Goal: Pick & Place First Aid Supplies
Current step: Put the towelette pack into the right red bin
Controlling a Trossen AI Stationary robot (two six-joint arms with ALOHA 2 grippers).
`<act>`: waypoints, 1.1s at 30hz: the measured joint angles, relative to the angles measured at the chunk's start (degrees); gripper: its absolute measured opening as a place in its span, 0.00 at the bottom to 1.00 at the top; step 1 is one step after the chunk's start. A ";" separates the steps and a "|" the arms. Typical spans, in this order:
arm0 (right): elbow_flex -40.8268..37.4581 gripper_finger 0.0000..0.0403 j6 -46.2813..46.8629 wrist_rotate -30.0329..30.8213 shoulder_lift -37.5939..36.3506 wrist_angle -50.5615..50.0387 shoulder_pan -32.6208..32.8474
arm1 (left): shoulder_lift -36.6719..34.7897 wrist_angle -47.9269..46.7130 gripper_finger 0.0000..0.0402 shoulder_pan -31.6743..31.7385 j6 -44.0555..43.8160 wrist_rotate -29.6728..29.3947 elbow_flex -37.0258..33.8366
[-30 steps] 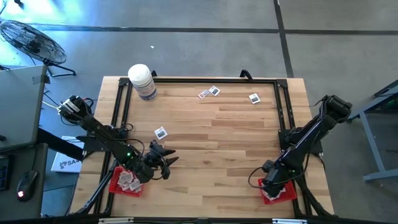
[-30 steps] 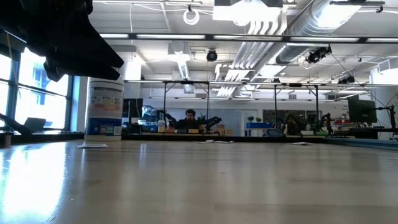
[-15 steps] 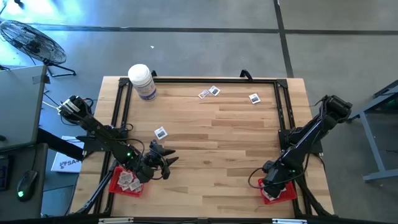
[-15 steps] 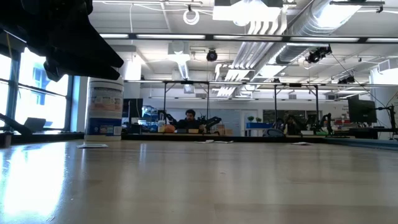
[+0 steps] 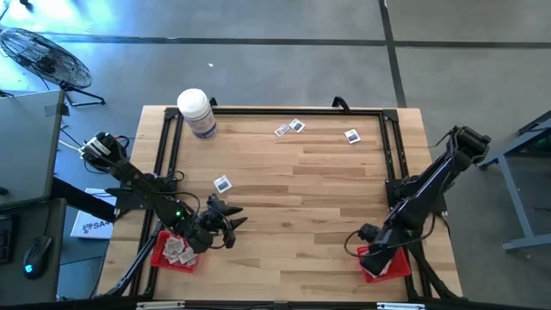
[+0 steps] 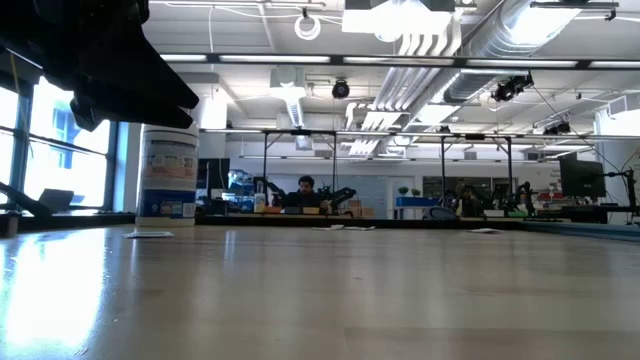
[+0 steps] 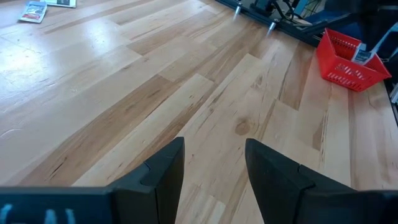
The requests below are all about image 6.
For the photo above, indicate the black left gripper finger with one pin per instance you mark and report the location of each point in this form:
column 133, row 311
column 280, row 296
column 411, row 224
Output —
column 140, row 75
column 135, row 112

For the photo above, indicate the white packet with black print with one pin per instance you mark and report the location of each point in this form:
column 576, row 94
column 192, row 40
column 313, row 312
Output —
column 360, row 228
column 148, row 234
column 484, row 230

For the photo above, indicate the person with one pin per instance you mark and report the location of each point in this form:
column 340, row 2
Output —
column 305, row 192

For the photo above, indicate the silver ventilation duct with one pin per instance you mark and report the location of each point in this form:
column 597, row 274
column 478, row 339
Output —
column 500, row 35

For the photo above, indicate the black office chair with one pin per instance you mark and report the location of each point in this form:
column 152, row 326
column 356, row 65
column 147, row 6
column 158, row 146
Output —
column 442, row 214

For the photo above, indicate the white wipes canister blue label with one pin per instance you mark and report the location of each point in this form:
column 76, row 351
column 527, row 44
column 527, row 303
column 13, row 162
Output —
column 167, row 175

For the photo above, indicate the black rig frame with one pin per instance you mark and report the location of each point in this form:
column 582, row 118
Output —
column 475, row 136
column 300, row 132

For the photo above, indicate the black ceiling camera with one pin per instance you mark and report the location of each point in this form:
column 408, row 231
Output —
column 512, row 86

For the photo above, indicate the white ceiling light panel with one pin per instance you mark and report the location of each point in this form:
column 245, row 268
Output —
column 395, row 20

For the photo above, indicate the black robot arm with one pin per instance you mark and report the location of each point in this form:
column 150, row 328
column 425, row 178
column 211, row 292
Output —
column 342, row 195

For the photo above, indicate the black LED light bar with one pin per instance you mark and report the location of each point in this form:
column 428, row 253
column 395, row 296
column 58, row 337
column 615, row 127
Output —
column 400, row 61

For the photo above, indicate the white packet with red print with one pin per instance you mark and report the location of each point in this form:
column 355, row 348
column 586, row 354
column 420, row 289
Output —
column 328, row 227

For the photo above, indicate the blue storage bin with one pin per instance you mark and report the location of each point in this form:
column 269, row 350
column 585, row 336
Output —
column 415, row 201

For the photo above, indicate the brown cardboard box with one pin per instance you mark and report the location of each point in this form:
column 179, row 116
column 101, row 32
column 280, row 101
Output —
column 360, row 207

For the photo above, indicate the black computer monitor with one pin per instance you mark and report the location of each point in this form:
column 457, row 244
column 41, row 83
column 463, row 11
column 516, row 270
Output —
column 582, row 177
column 217, row 172

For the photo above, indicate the open grey laptop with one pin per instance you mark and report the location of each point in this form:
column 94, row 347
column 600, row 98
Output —
column 55, row 200

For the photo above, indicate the white carton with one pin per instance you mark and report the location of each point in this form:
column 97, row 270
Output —
column 259, row 202

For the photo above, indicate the black dome camera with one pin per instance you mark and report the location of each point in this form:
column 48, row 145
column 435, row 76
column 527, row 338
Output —
column 340, row 89

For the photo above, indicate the small green potted plant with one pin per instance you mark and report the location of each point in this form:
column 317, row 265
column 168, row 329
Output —
column 403, row 190
column 416, row 192

